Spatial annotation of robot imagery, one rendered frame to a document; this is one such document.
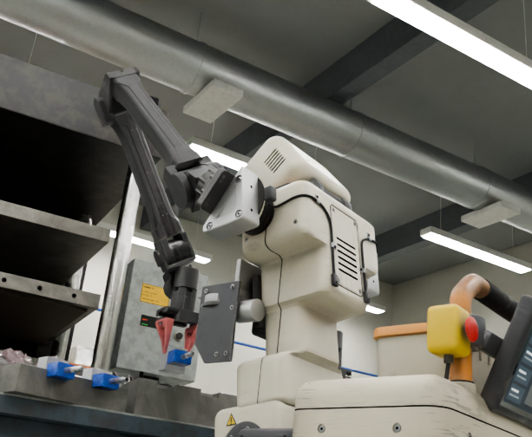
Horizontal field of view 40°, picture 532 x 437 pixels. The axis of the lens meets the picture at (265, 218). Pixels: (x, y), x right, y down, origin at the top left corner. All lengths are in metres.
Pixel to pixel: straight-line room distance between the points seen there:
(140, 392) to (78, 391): 0.17
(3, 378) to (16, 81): 1.33
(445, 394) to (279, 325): 0.51
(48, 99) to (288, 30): 3.66
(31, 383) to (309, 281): 0.58
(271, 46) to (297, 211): 4.91
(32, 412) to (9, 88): 1.37
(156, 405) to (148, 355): 0.95
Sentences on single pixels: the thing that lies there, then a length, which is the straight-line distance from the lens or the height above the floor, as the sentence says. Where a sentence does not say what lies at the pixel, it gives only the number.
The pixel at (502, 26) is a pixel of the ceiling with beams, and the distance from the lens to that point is 6.07.
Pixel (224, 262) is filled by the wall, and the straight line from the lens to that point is 9.90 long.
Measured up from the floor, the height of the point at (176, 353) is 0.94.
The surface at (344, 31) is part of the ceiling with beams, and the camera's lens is 6.07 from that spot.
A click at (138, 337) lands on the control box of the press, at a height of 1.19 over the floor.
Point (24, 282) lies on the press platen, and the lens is 2.54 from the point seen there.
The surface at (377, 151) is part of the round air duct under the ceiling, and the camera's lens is 6.30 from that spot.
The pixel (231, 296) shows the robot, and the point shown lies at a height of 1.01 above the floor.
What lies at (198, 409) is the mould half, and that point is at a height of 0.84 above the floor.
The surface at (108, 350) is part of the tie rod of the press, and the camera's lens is 2.49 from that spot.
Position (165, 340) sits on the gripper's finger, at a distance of 1.70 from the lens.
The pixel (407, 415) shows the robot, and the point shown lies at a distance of 1.02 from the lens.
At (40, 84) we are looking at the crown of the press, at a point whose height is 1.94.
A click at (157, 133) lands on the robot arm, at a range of 1.60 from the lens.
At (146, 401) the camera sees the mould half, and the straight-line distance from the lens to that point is 1.72.
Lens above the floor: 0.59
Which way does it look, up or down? 23 degrees up
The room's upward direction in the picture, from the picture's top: 6 degrees clockwise
